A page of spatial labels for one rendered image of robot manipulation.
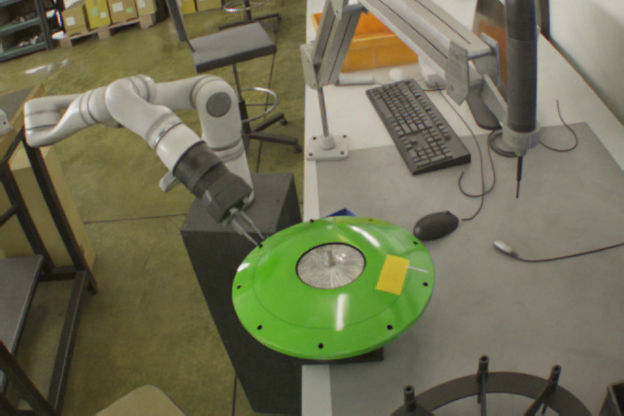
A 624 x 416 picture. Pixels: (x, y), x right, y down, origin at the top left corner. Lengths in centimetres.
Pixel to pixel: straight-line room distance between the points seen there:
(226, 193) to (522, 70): 53
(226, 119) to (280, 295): 57
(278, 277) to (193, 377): 137
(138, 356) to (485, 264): 159
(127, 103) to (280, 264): 37
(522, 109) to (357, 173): 79
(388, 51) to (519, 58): 128
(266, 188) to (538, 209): 69
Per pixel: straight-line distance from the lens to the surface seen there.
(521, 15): 62
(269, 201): 147
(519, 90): 66
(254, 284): 91
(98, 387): 234
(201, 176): 96
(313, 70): 134
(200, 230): 143
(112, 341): 248
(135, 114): 101
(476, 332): 102
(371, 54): 188
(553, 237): 122
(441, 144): 144
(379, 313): 84
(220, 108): 132
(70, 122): 117
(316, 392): 95
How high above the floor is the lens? 169
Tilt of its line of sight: 33 degrees down
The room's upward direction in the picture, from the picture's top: 9 degrees counter-clockwise
